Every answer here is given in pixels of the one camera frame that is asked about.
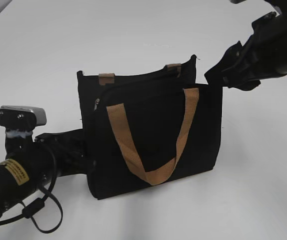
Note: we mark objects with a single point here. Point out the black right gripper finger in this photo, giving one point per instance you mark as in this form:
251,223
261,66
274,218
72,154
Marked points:
216,76

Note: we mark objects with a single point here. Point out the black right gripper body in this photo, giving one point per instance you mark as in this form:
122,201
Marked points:
244,66

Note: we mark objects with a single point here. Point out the black canvas tote bag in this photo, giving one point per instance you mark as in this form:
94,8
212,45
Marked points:
148,129

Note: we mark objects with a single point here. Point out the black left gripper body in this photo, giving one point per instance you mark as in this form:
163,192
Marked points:
70,151

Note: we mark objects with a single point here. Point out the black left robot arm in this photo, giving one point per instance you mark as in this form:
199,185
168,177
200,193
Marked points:
33,163

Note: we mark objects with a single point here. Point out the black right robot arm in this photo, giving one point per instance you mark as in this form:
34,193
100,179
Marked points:
274,35

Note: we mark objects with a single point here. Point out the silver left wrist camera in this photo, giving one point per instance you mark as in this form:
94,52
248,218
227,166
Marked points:
22,118

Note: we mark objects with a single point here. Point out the silver zipper pull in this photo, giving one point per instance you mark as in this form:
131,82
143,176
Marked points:
97,101

